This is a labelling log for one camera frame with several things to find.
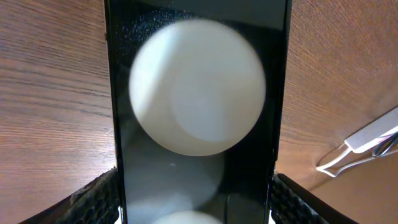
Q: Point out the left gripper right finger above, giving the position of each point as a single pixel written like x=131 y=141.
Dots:
x=291 y=203

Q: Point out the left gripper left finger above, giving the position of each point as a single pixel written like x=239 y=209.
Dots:
x=96 y=202

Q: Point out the white power strip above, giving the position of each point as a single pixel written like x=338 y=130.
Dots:
x=374 y=133

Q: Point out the black smartphone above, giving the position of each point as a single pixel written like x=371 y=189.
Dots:
x=197 y=90

